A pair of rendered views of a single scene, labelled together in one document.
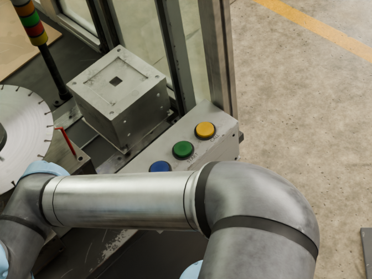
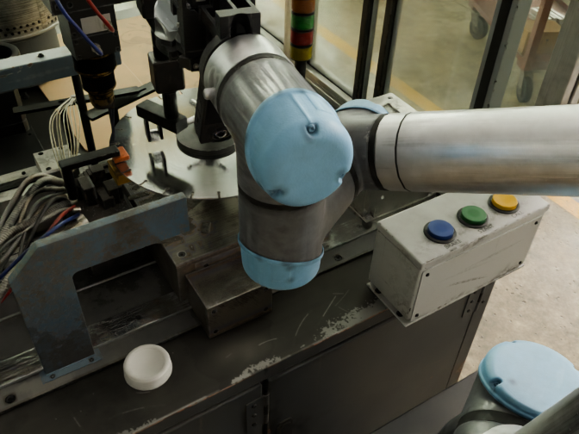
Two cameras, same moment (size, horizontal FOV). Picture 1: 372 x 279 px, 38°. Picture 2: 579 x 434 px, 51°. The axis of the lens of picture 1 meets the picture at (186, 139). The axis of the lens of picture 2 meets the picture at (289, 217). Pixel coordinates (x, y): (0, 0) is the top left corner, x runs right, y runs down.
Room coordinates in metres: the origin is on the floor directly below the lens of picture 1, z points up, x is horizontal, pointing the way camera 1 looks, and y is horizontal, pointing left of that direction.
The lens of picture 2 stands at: (-0.05, 0.28, 1.54)
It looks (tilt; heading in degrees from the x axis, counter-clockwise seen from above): 42 degrees down; 2
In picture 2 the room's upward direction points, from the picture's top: 3 degrees clockwise
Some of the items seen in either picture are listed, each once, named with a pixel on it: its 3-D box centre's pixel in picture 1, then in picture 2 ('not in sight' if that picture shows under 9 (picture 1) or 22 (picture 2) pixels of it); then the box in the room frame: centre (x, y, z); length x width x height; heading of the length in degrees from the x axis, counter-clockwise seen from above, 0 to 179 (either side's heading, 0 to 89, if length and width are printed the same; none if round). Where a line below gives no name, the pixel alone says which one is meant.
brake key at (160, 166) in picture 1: (160, 170); (439, 232); (0.66, 0.07, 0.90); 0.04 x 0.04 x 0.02
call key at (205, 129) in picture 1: (205, 130); (503, 203); (0.74, -0.05, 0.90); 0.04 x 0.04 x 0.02
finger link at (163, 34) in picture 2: not in sight; (179, 37); (0.53, 0.42, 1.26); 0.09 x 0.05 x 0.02; 35
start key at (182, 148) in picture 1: (182, 150); (472, 217); (0.70, 0.01, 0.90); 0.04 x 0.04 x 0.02
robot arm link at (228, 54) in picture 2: not in sight; (246, 83); (0.42, 0.34, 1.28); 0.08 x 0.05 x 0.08; 116
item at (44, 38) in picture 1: (37, 35); (301, 49); (1.07, 0.31, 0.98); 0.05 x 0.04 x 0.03; 35
